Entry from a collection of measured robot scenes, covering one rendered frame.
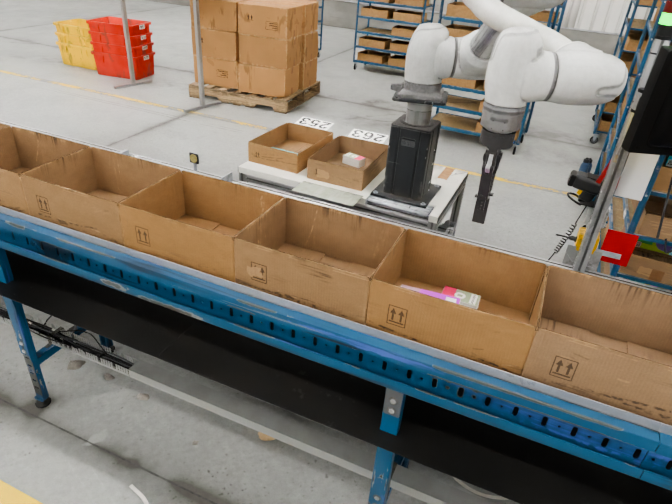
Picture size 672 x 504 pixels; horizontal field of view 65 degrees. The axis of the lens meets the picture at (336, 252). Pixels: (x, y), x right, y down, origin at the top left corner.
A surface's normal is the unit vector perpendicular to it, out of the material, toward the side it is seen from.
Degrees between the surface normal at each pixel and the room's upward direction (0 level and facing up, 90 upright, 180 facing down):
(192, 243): 91
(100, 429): 0
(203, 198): 89
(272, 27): 89
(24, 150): 89
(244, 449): 0
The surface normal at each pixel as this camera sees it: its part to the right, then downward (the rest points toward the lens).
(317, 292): -0.40, 0.47
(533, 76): 0.07, 0.47
